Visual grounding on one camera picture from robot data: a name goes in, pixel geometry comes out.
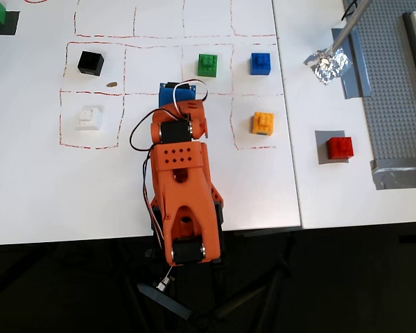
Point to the crumpled aluminium foil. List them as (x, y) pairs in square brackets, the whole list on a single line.
[(329, 67)]

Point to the white lego block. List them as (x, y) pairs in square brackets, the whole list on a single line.
[(88, 118)]

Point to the black tripod stand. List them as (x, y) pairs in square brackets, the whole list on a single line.
[(249, 295)]

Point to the grey square tape marker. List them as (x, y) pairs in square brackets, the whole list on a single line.
[(321, 149)]

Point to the silver duct tape strip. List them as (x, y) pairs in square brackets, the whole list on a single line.
[(402, 175)]

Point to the grey lego baseplate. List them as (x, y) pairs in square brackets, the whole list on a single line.
[(391, 86)]

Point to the black lego block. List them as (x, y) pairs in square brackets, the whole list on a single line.
[(90, 63)]

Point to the red lego block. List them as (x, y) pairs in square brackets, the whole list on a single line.
[(340, 148)]

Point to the orange lego block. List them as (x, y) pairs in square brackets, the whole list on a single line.
[(263, 124)]

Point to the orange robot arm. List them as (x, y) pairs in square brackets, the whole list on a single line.
[(180, 184)]

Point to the blue lego block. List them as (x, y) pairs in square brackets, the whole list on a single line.
[(260, 64)]

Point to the silver metal pole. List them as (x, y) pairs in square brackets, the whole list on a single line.
[(350, 24)]

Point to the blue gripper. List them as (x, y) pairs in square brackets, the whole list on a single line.
[(173, 96)]

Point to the black table clamp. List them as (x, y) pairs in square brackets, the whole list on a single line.
[(156, 236), (221, 215)]

